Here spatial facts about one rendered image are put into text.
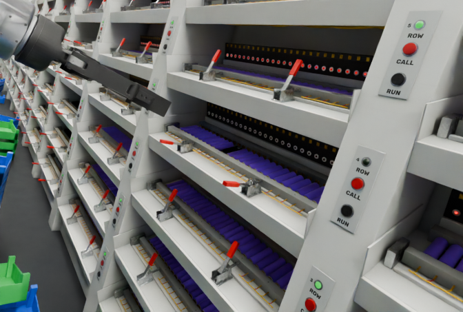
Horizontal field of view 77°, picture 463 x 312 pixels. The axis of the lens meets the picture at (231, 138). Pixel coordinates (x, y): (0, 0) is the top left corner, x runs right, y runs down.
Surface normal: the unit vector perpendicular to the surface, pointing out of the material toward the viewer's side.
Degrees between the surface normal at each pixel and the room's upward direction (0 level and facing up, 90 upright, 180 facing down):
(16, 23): 90
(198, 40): 90
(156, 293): 20
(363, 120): 90
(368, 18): 110
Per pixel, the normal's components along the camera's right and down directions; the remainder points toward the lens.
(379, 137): -0.72, -0.15
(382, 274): 0.05, -0.94
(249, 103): -0.78, 0.17
